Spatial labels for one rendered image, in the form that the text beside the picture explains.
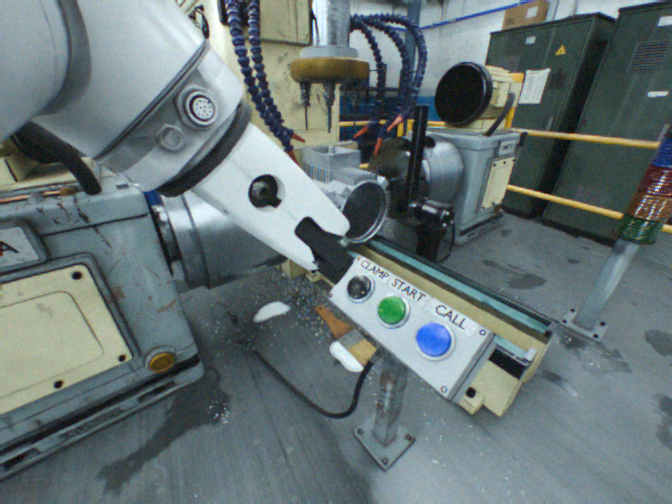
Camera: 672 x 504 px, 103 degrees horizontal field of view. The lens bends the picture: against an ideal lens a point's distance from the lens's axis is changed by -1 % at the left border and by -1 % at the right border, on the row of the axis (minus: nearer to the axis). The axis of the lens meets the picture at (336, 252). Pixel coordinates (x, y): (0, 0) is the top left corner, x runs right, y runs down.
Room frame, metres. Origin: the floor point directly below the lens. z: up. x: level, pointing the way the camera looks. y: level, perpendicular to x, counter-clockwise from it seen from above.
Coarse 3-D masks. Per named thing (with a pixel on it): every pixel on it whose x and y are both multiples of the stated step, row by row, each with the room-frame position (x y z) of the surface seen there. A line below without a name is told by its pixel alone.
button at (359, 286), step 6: (354, 276) 0.27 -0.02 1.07; (360, 276) 0.26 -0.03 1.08; (366, 276) 0.26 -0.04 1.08; (354, 282) 0.26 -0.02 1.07; (360, 282) 0.26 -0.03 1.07; (366, 282) 0.25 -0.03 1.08; (348, 288) 0.26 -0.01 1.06; (354, 288) 0.25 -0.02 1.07; (360, 288) 0.25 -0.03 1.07; (366, 288) 0.25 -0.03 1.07; (354, 294) 0.25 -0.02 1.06; (360, 294) 0.25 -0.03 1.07; (366, 294) 0.24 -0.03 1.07
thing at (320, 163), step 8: (304, 152) 0.75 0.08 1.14; (312, 152) 0.72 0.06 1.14; (320, 152) 0.79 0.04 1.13; (328, 152) 0.80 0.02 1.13; (336, 152) 0.80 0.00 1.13; (344, 152) 0.77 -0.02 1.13; (352, 152) 0.71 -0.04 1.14; (304, 160) 0.75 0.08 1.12; (312, 160) 0.72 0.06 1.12; (320, 160) 0.69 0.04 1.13; (328, 160) 0.67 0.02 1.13; (336, 160) 0.68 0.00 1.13; (344, 160) 0.70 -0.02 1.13; (352, 160) 0.71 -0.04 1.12; (304, 168) 0.75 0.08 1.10; (312, 168) 0.72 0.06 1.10; (320, 168) 0.69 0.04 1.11; (328, 168) 0.67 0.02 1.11; (336, 168) 0.68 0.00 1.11; (344, 168) 0.70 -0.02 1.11; (312, 176) 0.72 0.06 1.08; (320, 176) 0.69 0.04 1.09; (328, 176) 0.67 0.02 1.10
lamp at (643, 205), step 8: (640, 192) 0.47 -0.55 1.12; (632, 200) 0.48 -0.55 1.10; (640, 200) 0.47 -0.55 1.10; (648, 200) 0.46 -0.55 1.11; (656, 200) 0.45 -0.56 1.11; (664, 200) 0.44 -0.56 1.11; (632, 208) 0.47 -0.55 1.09; (640, 208) 0.46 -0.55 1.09; (648, 208) 0.45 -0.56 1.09; (656, 208) 0.45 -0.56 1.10; (664, 208) 0.44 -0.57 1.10; (640, 216) 0.46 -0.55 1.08; (648, 216) 0.45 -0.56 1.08; (656, 216) 0.44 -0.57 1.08; (664, 216) 0.44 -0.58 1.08
